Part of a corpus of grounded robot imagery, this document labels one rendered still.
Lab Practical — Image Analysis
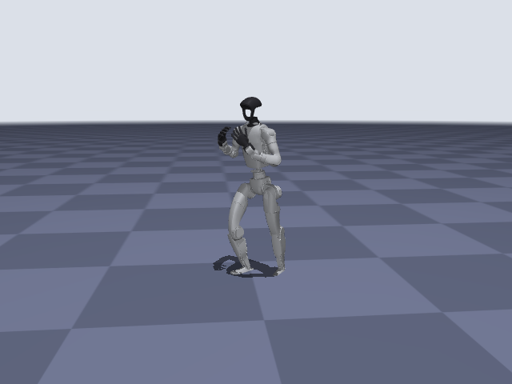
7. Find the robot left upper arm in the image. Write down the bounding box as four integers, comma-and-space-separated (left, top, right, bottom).
261, 127, 282, 167

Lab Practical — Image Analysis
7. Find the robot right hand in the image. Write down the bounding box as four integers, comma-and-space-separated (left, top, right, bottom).
218, 126, 230, 146

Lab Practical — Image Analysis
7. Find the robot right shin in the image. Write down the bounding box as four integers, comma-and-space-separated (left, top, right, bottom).
227, 234, 250, 270

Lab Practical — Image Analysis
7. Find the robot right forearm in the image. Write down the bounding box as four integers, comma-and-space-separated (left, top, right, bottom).
219, 141, 233, 155

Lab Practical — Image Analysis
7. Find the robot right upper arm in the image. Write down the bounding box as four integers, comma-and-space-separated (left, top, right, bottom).
230, 126, 241, 158

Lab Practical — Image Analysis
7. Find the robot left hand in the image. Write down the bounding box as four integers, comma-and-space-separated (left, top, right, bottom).
231, 126, 255, 150

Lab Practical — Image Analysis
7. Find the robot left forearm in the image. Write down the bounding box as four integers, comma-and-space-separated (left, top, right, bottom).
245, 146, 281, 165

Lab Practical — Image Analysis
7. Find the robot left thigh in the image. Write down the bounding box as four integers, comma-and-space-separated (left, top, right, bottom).
263, 183, 282, 237

